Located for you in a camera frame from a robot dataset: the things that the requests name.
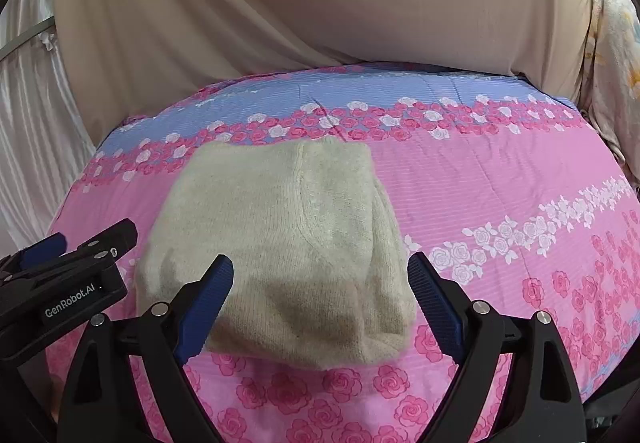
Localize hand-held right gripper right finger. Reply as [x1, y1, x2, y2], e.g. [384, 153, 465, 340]
[407, 252, 589, 443]

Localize pink floral bedsheet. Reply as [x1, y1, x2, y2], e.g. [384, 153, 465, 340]
[45, 63, 640, 443]

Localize cream knit sweater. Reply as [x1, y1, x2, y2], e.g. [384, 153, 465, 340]
[134, 138, 419, 370]

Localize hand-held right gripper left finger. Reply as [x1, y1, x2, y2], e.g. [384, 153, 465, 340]
[54, 254, 235, 443]

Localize pale floral quilt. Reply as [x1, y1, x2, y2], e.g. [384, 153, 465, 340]
[579, 0, 640, 176]

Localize white curtain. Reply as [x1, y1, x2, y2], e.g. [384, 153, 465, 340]
[0, 0, 99, 256]

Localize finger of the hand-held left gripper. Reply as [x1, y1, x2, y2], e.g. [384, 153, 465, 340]
[67, 218, 139, 270]
[0, 232, 69, 276]

